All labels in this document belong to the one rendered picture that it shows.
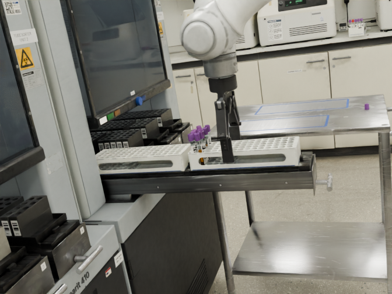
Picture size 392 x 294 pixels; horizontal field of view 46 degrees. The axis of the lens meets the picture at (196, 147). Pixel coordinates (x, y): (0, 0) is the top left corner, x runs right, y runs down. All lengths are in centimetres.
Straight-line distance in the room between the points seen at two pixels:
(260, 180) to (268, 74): 238
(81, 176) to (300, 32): 251
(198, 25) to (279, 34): 255
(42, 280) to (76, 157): 38
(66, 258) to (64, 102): 40
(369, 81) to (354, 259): 194
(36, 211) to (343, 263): 113
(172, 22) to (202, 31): 338
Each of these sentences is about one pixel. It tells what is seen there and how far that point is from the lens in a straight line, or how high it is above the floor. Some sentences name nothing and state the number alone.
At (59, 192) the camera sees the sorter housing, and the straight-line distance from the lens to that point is 119.
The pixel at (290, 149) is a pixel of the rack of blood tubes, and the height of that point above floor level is 86.
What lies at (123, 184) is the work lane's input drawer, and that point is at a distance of 135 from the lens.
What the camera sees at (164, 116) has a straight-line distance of 178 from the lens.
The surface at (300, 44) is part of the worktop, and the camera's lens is 348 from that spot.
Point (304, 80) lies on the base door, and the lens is 352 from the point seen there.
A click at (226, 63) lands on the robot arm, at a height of 110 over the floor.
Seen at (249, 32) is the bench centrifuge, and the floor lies 103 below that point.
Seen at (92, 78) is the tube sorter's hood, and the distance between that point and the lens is 134.
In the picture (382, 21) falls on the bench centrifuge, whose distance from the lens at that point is 350.
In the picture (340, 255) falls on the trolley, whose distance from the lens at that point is 185.
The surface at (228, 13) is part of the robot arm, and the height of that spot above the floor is 122.
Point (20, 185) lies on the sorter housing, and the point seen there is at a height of 90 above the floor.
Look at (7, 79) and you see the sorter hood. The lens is 106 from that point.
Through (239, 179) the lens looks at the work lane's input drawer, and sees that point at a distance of 123.
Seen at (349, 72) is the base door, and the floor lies 65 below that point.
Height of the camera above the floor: 123
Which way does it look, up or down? 16 degrees down
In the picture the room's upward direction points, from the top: 9 degrees counter-clockwise
